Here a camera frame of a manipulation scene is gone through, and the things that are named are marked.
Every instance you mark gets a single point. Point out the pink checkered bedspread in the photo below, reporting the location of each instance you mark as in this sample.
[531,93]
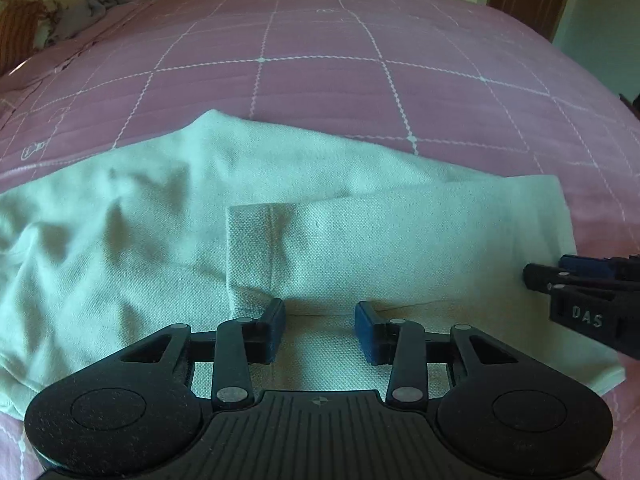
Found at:
[320,95]

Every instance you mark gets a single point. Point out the lavender crumpled cloth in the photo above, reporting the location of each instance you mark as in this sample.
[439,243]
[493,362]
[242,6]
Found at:
[100,7]

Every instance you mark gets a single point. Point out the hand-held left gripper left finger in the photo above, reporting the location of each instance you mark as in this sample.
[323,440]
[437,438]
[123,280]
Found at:
[274,331]

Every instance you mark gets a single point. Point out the small floral pillow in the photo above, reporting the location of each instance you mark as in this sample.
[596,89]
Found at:
[49,25]

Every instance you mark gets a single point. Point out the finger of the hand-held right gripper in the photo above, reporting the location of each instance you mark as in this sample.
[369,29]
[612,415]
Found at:
[540,276]
[585,264]

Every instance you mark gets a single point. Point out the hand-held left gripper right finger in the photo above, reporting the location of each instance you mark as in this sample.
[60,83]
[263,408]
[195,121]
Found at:
[365,334]

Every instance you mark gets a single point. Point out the white pants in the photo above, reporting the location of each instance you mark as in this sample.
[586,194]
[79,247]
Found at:
[150,220]

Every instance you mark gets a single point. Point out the orange patterned pillow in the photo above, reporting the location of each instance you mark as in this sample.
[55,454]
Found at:
[17,30]

